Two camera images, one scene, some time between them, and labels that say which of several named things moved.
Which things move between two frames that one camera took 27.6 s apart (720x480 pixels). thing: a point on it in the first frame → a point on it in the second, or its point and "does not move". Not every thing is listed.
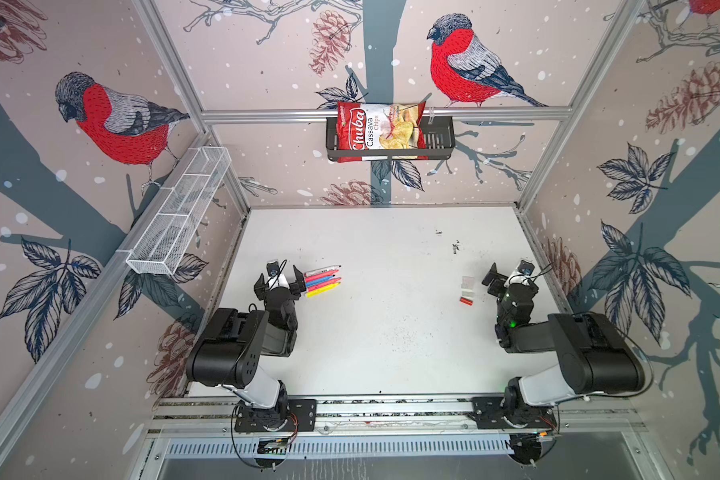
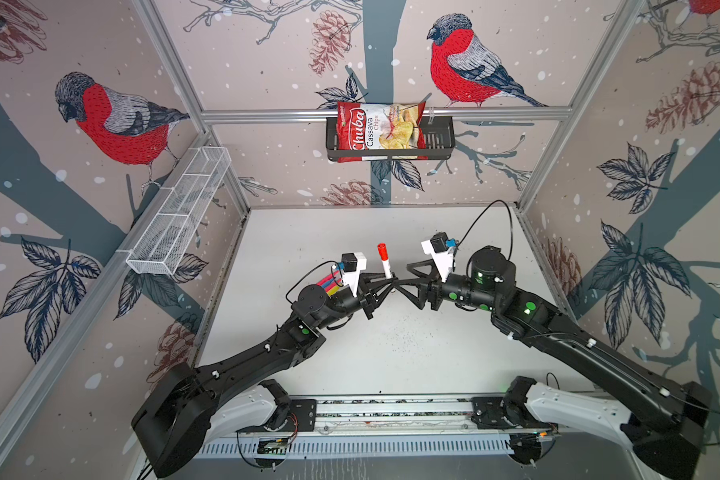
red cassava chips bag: (380, 126) does not move
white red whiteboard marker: (331, 268) → (382, 248)
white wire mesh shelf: (182, 208) does not move
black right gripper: (497, 282) → (434, 287)
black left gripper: (259, 291) → (366, 291)
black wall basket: (440, 146) does not move
